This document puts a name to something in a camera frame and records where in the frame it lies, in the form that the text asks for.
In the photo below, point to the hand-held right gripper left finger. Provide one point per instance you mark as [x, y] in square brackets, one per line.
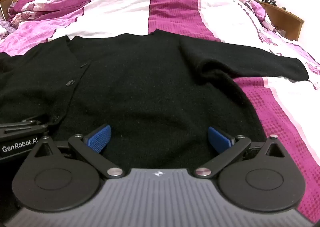
[99, 140]

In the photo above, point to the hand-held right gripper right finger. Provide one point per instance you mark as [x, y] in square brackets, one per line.
[220, 140]

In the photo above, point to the black knit cardigan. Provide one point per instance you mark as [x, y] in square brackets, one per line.
[140, 79]

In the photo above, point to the light purple print pillow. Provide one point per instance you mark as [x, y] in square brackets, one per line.
[4, 29]

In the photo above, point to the magenta white floral quilt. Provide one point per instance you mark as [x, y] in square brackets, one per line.
[175, 7]

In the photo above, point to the small dark items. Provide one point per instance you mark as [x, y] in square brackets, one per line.
[268, 1]

